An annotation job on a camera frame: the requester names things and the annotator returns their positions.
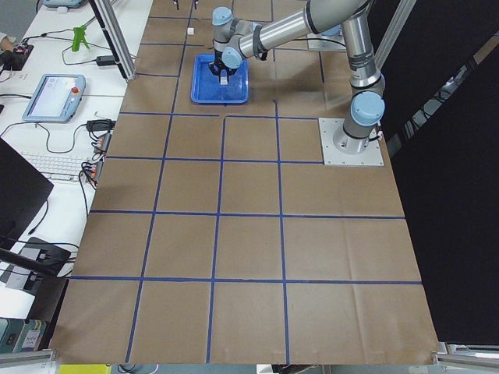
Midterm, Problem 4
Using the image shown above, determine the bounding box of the black power adapter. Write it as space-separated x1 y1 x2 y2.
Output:
96 55 115 66

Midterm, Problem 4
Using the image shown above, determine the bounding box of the black monitor stand base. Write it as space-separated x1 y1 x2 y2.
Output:
19 237 71 277

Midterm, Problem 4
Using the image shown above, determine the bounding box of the teach pendant tablet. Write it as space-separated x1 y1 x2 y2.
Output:
22 74 87 123

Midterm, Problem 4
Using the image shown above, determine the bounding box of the blue plastic tray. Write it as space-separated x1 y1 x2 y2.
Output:
190 54 249 104

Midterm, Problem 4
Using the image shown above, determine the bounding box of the aluminium frame post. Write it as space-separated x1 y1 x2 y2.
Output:
89 0 136 82

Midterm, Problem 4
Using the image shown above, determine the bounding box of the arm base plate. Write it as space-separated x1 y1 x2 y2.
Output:
318 118 384 168

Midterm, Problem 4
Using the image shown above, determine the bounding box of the white keyboard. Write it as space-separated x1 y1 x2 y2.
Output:
20 151 96 182

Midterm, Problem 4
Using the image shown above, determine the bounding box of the green handled reacher grabber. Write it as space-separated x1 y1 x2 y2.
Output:
71 25 90 52

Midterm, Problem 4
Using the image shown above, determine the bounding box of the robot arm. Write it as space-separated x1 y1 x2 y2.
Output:
209 1 385 155

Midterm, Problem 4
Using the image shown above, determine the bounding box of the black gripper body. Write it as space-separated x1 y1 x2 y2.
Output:
208 60 237 78

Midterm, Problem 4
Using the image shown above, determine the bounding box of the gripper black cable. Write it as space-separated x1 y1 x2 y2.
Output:
251 29 270 62

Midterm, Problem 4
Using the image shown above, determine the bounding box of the black monitor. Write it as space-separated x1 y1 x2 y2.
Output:
0 140 54 250

